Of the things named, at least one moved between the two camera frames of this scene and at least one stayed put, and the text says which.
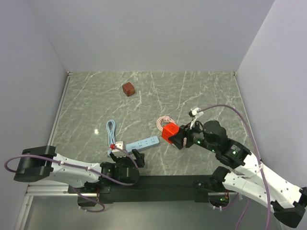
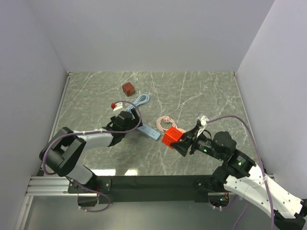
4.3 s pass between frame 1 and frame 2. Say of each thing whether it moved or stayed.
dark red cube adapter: stayed
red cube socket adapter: moved
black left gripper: moved
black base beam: stayed
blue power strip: moved
